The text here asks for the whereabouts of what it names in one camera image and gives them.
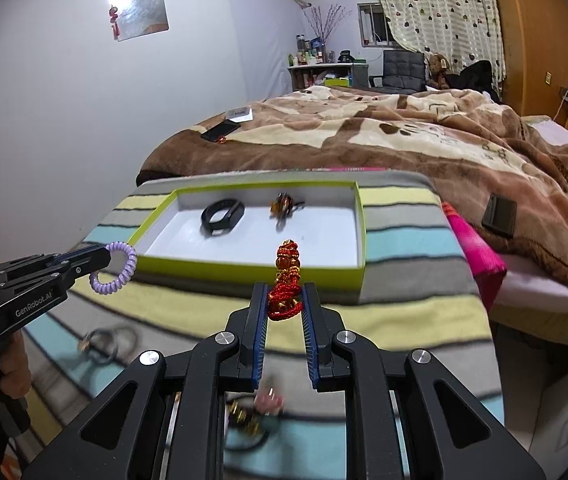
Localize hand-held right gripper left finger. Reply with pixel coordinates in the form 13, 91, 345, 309
21, 282, 269, 480

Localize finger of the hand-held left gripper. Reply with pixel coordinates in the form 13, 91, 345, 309
0, 245, 100, 282
0, 247, 113, 307

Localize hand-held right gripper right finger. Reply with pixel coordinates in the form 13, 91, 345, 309
301, 282, 547, 480

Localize purple spiral bracelet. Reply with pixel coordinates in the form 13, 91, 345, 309
88, 241, 138, 296

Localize red beaded bracelet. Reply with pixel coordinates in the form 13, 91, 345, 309
267, 240, 305, 322

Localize green shallow box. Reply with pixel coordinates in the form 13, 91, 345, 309
131, 180, 367, 293

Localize black wristband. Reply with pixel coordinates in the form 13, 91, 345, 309
200, 198, 245, 238

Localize striped cloth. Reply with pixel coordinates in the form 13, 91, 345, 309
28, 170, 507, 480

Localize amber beaded charm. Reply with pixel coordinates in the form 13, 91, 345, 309
270, 191, 307, 221

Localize pink cloth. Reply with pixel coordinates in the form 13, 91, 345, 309
441, 201, 507, 311

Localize black smartphone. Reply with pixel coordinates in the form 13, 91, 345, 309
201, 120, 241, 143

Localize brown patterned blanket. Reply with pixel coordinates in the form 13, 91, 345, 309
136, 85, 568, 296

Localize small black case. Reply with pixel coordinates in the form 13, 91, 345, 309
481, 194, 518, 236

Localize white cabinet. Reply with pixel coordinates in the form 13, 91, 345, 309
494, 340, 568, 480

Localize cluttered desk shelf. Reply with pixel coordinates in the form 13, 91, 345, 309
286, 60, 369, 93

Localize group of bottles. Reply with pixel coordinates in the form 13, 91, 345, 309
289, 34, 332, 67

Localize black office chair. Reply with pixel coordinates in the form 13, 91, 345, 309
369, 50, 427, 95

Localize brown teddy bear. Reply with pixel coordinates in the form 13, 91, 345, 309
426, 52, 452, 91

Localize black clothing pile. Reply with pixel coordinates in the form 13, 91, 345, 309
444, 60, 502, 103

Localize dried flower branches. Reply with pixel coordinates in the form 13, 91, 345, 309
304, 4, 353, 43

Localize window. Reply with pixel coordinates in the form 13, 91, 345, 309
357, 2, 395, 48

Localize patterned curtain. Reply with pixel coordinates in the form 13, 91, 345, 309
366, 0, 507, 91

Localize wooden wardrobe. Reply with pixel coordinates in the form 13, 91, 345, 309
489, 0, 568, 118

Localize pink bead bracelet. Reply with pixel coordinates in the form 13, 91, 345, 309
255, 387, 285, 416

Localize gold bead bracelet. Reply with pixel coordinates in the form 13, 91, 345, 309
226, 400, 265, 436

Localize black ring keychain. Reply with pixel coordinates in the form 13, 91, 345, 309
78, 327, 137, 366

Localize shiny wall sheet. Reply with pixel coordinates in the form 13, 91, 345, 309
114, 0, 171, 42

